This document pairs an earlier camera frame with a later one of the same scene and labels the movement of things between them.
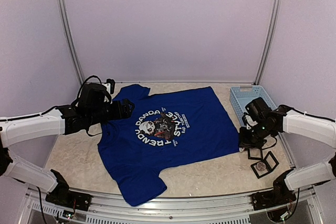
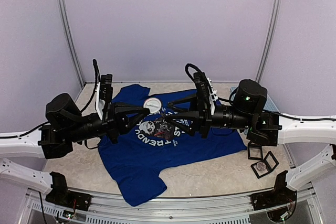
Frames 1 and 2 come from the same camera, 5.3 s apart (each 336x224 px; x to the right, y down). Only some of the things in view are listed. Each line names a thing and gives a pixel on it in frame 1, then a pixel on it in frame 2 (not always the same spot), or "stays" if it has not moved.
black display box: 262,168 stays
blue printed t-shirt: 161,133 stays
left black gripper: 117,113 -> 115,119
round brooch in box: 261,166 stays
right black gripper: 244,142 -> 201,119
